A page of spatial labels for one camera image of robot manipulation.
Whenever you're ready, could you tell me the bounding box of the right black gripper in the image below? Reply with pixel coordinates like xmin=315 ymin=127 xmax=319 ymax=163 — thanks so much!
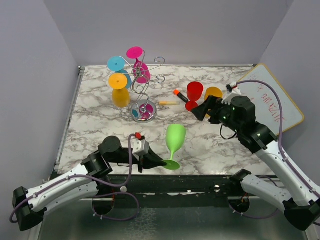
xmin=191 ymin=94 xmax=242 ymax=133

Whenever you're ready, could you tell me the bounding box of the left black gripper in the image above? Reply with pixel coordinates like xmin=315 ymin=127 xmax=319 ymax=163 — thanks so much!
xmin=108 ymin=146 xmax=167 ymax=173

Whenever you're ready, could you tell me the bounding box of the red wine glass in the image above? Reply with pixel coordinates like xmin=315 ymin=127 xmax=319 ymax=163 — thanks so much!
xmin=185 ymin=81 xmax=204 ymax=112

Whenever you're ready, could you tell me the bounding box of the yellow wine glass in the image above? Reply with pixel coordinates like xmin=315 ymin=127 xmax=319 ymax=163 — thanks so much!
xmin=203 ymin=86 xmax=223 ymax=118
xmin=108 ymin=73 xmax=131 ymax=108

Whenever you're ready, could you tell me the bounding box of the green wine glass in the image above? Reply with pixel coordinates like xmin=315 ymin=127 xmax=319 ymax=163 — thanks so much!
xmin=163 ymin=124 xmax=187 ymax=171

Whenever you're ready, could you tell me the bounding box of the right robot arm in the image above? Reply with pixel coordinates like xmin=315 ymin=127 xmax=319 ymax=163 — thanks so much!
xmin=191 ymin=96 xmax=320 ymax=231

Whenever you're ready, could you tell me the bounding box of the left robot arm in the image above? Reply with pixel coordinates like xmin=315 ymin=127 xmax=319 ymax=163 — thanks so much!
xmin=9 ymin=133 xmax=167 ymax=231

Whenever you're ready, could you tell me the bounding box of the chrome wine glass rack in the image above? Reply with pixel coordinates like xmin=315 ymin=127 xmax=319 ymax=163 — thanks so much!
xmin=127 ymin=56 xmax=166 ymax=123

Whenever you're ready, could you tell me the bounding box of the pink wine glass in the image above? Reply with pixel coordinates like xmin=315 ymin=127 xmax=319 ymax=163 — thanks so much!
xmin=126 ymin=46 xmax=151 ymax=84

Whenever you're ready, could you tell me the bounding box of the blue wine glass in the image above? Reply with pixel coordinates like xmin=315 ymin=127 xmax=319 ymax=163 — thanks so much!
xmin=107 ymin=56 xmax=132 ymax=90

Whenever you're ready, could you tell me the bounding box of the orange black highlighter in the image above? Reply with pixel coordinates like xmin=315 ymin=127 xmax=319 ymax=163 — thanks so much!
xmin=173 ymin=89 xmax=189 ymax=103

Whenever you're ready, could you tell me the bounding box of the pale yellow marker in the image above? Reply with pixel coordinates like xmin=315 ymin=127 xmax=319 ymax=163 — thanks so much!
xmin=158 ymin=101 xmax=180 ymax=106

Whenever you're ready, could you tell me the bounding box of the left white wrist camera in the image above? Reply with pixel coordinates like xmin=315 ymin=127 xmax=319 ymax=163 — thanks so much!
xmin=132 ymin=132 xmax=150 ymax=157

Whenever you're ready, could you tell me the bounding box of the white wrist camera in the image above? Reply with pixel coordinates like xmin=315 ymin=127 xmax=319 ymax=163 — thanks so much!
xmin=222 ymin=82 xmax=242 ymax=105
xmin=132 ymin=132 xmax=150 ymax=157

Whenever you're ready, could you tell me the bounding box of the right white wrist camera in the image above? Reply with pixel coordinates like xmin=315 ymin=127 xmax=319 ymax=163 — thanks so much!
xmin=222 ymin=82 xmax=242 ymax=105

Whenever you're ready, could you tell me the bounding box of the whiteboard with yellow frame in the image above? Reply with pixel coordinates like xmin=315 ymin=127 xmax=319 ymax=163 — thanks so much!
xmin=238 ymin=63 xmax=305 ymax=135

